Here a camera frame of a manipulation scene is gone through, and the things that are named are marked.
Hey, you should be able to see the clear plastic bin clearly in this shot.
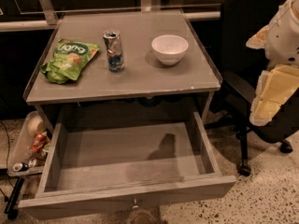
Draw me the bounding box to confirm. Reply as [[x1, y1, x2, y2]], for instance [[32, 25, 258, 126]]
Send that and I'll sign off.
[[7, 111, 51, 176]]

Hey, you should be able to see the metal rail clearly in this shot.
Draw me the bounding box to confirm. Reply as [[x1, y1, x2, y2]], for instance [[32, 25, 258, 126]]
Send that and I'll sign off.
[[0, 9, 221, 32]]

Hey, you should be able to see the white ceramic bowl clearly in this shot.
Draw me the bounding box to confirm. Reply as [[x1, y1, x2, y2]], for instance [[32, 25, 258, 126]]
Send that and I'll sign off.
[[151, 35, 189, 65]]

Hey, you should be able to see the black stand leg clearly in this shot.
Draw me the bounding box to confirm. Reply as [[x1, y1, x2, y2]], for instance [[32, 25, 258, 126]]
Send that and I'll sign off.
[[4, 177, 24, 220]]

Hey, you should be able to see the silver blue redbull can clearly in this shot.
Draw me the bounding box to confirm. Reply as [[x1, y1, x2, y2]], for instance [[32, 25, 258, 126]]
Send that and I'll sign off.
[[103, 29, 124, 72]]

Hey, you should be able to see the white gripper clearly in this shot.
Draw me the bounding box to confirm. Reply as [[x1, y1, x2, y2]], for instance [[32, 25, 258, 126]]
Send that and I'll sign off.
[[246, 0, 299, 126]]

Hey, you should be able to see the open grey top drawer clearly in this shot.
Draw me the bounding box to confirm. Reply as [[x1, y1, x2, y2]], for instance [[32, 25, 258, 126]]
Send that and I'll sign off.
[[19, 112, 236, 219]]

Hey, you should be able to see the dark can in bin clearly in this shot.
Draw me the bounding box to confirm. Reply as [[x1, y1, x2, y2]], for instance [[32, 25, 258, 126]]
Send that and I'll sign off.
[[12, 161, 29, 173]]

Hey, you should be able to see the black cable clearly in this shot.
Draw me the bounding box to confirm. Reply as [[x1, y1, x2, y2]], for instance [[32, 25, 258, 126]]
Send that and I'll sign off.
[[0, 120, 12, 203]]

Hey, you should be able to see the grey cabinet table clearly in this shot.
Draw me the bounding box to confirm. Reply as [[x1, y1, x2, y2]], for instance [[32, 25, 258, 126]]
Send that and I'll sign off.
[[22, 9, 224, 133]]

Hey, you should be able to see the green snack bag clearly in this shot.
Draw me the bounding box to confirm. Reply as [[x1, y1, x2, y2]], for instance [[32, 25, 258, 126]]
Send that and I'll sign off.
[[39, 39, 100, 84]]

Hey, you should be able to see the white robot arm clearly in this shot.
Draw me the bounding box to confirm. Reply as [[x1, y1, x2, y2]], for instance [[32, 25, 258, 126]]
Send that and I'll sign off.
[[246, 0, 299, 126]]

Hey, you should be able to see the black office chair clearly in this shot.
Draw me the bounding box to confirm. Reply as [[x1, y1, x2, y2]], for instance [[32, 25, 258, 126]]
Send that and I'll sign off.
[[205, 0, 299, 176]]

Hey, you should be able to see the orange soda can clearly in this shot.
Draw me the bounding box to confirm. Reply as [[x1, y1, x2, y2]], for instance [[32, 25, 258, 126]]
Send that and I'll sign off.
[[24, 133, 47, 159]]

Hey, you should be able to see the white round object in bin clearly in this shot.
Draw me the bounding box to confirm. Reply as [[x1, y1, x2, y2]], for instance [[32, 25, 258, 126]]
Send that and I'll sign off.
[[27, 116, 46, 136]]

